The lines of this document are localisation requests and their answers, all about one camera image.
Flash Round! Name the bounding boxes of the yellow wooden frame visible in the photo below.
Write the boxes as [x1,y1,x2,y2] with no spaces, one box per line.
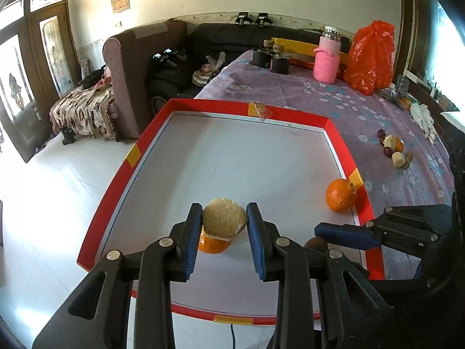
[271,37,351,68]

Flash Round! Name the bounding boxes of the wooden glass doors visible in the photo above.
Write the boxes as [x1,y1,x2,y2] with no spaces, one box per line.
[0,0,78,162]

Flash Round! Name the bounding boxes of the black leather sofa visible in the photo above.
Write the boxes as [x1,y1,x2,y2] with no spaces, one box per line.
[145,23,353,106]

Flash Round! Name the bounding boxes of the red plastic bag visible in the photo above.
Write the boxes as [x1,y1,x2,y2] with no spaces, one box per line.
[343,20,396,96]

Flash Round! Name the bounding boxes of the clear plastic bag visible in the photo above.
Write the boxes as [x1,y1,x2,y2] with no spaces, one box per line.
[192,51,226,87]

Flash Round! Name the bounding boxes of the black clothes pile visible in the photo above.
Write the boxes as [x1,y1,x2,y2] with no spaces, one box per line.
[83,69,107,90]

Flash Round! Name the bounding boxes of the red cardboard tray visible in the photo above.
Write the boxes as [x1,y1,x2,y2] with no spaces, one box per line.
[76,98,386,326]

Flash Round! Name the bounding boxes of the black devices with screens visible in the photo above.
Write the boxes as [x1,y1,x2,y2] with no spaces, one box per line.
[152,48,186,68]

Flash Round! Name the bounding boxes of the white gloves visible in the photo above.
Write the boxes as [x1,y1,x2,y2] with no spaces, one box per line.
[410,104,438,143]

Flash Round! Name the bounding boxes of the patterned cloth covered bench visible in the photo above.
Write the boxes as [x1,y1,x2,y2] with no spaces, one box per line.
[50,85,119,142]

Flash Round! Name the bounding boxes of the pink sleeved bottle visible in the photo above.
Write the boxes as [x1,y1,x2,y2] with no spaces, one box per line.
[313,25,342,82]

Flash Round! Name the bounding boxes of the black cylinder jar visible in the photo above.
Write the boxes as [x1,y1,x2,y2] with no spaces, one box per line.
[253,49,271,68]
[271,54,290,74]

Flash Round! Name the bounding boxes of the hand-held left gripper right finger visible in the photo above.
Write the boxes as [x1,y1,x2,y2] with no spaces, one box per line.
[246,202,400,349]

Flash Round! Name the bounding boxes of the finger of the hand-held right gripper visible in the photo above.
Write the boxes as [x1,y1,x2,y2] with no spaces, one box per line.
[314,220,451,259]
[383,204,453,227]

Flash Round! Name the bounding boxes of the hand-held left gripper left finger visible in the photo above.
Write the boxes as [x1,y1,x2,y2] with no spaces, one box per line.
[33,204,203,349]

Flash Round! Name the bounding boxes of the brown armchair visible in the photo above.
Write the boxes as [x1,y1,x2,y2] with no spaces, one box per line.
[103,20,187,139]

